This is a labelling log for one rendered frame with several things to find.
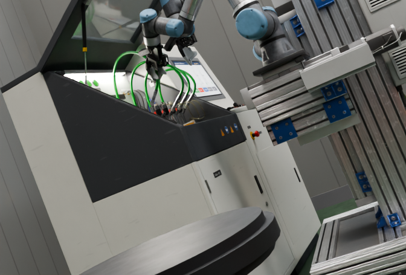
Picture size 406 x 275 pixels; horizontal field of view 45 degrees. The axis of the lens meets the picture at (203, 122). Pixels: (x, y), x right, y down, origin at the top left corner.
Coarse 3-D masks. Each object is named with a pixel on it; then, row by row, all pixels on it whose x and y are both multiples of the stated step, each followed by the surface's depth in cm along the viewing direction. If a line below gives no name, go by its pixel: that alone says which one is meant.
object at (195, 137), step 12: (216, 120) 246; (228, 120) 260; (192, 132) 218; (204, 132) 229; (216, 132) 241; (240, 132) 269; (192, 144) 214; (204, 144) 224; (216, 144) 235; (228, 144) 248; (204, 156) 220
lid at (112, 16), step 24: (72, 0) 223; (96, 0) 235; (120, 0) 251; (144, 0) 269; (72, 24) 230; (96, 24) 248; (120, 24) 266; (48, 48) 232; (72, 48) 243; (96, 48) 259; (120, 48) 279
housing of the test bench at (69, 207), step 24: (24, 96) 243; (48, 96) 237; (24, 120) 245; (48, 120) 238; (24, 144) 246; (48, 144) 240; (48, 168) 241; (72, 168) 236; (48, 192) 243; (72, 192) 237; (72, 216) 239; (96, 216) 233; (72, 240) 240; (96, 240) 234; (72, 264) 242; (96, 264) 236
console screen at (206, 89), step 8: (176, 64) 308; (184, 64) 318; (192, 64) 329; (200, 64) 341; (192, 72) 320; (200, 72) 332; (184, 80) 302; (200, 80) 322; (208, 80) 334; (192, 88) 303; (200, 88) 313; (208, 88) 325; (216, 88) 336; (200, 96) 305; (208, 96) 316; (216, 96) 327; (224, 96) 339
